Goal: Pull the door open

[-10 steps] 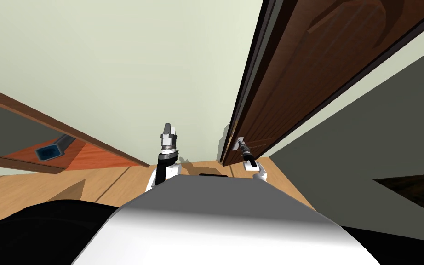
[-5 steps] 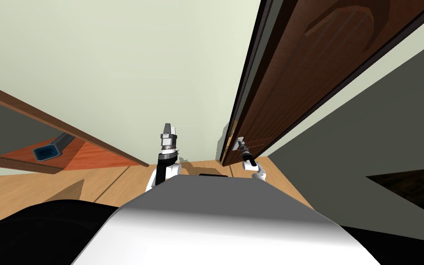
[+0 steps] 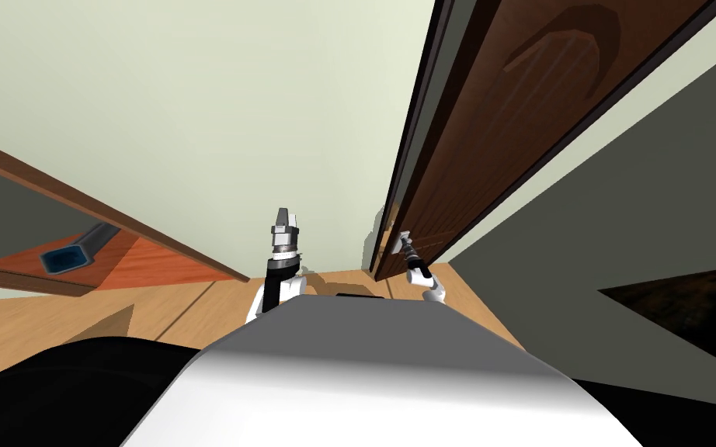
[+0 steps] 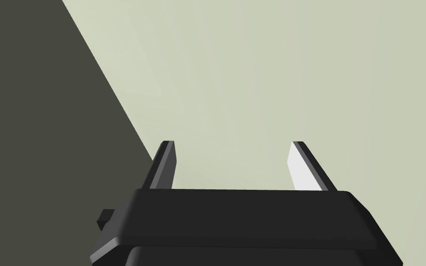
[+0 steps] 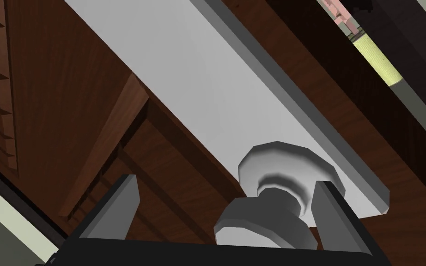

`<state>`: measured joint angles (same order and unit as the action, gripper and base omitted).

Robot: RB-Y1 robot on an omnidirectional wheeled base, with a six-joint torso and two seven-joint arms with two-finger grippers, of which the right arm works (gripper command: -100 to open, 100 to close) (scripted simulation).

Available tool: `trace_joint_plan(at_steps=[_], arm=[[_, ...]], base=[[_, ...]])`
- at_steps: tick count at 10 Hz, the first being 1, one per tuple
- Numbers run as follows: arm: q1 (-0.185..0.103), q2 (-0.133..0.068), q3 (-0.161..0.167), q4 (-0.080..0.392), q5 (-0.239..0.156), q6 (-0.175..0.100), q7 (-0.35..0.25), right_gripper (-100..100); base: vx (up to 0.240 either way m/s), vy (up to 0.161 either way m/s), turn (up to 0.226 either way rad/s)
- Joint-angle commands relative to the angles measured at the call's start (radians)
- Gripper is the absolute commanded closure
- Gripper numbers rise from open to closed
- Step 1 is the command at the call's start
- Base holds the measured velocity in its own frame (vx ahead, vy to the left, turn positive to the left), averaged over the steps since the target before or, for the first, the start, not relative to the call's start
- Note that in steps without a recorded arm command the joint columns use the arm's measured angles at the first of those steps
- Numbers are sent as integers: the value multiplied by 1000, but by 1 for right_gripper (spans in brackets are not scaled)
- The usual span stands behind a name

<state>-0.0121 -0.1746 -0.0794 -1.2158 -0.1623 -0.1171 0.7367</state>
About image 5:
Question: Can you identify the grey round door knob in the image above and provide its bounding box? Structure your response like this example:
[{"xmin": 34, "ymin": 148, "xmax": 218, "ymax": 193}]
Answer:
[{"xmin": 213, "ymin": 140, "xmax": 347, "ymax": 250}]

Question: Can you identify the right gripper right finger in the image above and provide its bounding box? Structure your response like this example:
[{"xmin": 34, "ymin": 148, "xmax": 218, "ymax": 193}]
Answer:
[{"xmin": 310, "ymin": 181, "xmax": 378, "ymax": 257}]

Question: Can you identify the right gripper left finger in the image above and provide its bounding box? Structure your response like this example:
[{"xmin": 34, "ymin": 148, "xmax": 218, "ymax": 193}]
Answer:
[{"xmin": 78, "ymin": 174, "xmax": 140, "ymax": 241}]

